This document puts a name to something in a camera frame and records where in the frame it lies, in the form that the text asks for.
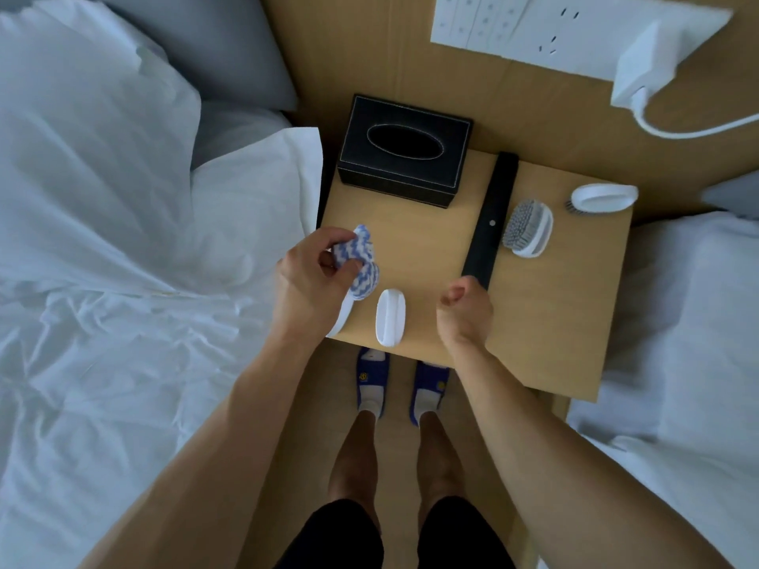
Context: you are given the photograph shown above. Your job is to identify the white scrub brush dark bristles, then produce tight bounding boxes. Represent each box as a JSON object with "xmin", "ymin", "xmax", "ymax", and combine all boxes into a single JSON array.
[{"xmin": 564, "ymin": 183, "xmax": 640, "ymax": 216}]

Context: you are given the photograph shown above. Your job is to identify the black leather tissue box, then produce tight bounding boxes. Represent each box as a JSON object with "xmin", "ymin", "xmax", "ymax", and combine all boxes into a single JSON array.
[{"xmin": 337, "ymin": 94, "xmax": 474, "ymax": 209}]

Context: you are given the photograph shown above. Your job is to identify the black shorts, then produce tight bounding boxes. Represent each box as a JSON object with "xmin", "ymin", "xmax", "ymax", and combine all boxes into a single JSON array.
[{"xmin": 274, "ymin": 495, "xmax": 518, "ymax": 569}]

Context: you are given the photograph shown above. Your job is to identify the person's right hand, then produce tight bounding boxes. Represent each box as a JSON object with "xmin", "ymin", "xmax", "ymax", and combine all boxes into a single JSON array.
[{"xmin": 436, "ymin": 276, "xmax": 495, "ymax": 354}]

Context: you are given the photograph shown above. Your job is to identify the smooth white duvet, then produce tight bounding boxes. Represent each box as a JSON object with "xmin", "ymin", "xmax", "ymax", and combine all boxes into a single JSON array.
[{"xmin": 565, "ymin": 211, "xmax": 759, "ymax": 569}]

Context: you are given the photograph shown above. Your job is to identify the person's right leg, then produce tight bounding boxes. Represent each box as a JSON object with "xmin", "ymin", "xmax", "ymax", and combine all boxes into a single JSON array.
[{"xmin": 415, "ymin": 411, "xmax": 467, "ymax": 528}]

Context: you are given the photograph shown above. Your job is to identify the person's left hand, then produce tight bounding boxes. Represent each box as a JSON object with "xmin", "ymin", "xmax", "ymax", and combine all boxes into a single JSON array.
[{"xmin": 274, "ymin": 226, "xmax": 365, "ymax": 345}]

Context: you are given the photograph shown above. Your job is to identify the white charger cable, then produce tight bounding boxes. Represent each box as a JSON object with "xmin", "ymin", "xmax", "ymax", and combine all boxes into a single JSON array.
[{"xmin": 630, "ymin": 90, "xmax": 759, "ymax": 141}]

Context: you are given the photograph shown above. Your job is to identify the person's right forearm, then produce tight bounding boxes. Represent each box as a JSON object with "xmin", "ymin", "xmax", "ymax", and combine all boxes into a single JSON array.
[{"xmin": 444, "ymin": 340, "xmax": 736, "ymax": 569}]

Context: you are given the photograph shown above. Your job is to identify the person's leg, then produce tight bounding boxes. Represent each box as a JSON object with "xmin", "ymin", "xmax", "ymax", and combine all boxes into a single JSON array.
[
  {"xmin": 415, "ymin": 411, "xmax": 467, "ymax": 528},
  {"xmin": 328, "ymin": 409, "xmax": 381, "ymax": 528}
]

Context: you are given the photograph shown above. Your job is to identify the crumpled white duvet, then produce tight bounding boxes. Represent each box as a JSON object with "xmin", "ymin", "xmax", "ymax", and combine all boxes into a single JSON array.
[{"xmin": 0, "ymin": 0, "xmax": 285, "ymax": 569}]

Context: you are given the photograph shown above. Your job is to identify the white charger plug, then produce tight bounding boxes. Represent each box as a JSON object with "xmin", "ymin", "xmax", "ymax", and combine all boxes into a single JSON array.
[{"xmin": 610, "ymin": 19, "xmax": 692, "ymax": 111}]

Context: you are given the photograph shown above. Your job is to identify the small grey pillow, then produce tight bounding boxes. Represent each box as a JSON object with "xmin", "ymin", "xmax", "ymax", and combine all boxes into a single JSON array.
[{"xmin": 700, "ymin": 170, "xmax": 759, "ymax": 221}]

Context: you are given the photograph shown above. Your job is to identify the white scrub brush grey bristles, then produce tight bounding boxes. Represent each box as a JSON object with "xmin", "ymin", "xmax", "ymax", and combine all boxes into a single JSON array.
[{"xmin": 502, "ymin": 199, "xmax": 555, "ymax": 259}]

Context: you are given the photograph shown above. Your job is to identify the white oval brush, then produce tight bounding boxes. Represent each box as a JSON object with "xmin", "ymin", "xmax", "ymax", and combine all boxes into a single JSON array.
[{"xmin": 375, "ymin": 288, "xmax": 408, "ymax": 349}]

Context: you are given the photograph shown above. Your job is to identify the blue white striped cloth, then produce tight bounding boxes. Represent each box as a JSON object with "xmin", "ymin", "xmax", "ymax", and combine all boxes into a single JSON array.
[{"xmin": 330, "ymin": 224, "xmax": 380, "ymax": 301}]

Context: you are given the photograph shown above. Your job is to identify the person's left blue slipper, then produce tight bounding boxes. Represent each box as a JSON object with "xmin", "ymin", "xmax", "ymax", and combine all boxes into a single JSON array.
[{"xmin": 355, "ymin": 347, "xmax": 391, "ymax": 419}]

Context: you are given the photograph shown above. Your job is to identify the black remote control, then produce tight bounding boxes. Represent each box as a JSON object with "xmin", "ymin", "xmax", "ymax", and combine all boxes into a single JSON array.
[{"xmin": 461, "ymin": 151, "xmax": 520, "ymax": 291}]

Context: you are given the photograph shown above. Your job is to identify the person's left leg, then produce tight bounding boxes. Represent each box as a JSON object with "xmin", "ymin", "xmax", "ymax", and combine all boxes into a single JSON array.
[{"xmin": 328, "ymin": 409, "xmax": 381, "ymax": 528}]

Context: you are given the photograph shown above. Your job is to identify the person's left forearm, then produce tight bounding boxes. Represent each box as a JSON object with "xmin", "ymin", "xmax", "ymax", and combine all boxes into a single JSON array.
[{"xmin": 77, "ymin": 326, "xmax": 334, "ymax": 569}]

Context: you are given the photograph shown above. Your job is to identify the white pillow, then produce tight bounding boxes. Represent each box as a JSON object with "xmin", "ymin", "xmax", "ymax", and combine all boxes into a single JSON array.
[{"xmin": 189, "ymin": 126, "xmax": 325, "ymax": 294}]

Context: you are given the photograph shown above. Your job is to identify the white wall socket panel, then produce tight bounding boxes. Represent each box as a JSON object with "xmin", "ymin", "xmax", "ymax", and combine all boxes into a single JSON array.
[{"xmin": 430, "ymin": 0, "xmax": 735, "ymax": 85}]

